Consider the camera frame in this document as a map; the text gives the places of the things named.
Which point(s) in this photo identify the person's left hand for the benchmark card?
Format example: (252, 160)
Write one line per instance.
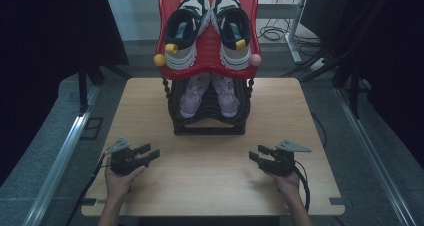
(118, 186)

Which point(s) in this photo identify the navy and white sneaker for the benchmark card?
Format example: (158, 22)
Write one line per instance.
(233, 29)
(183, 29)

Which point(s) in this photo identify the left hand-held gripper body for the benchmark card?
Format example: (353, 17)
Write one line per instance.
(123, 161)

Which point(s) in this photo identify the white power strip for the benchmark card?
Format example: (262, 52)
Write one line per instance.
(317, 64)

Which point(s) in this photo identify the purple child's shoe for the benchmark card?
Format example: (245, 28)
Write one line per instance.
(226, 96)
(195, 96)

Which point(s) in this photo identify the red and black shoe rack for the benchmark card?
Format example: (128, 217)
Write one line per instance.
(208, 52)

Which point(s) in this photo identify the black metal stand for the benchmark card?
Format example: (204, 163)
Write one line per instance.
(354, 92)
(82, 89)

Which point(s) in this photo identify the aluminium rail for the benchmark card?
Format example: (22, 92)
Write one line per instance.
(370, 146)
(61, 159)

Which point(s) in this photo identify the white metal desk frame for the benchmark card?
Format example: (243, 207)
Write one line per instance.
(295, 36)

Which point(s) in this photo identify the black floor bracket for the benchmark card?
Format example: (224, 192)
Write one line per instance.
(92, 128)

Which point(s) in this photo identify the black curtain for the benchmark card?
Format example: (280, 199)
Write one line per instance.
(50, 52)
(393, 52)

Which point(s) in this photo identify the person's right hand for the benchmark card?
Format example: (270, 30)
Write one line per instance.
(288, 187)

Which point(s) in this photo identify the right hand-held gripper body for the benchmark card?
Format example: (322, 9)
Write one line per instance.
(281, 162)

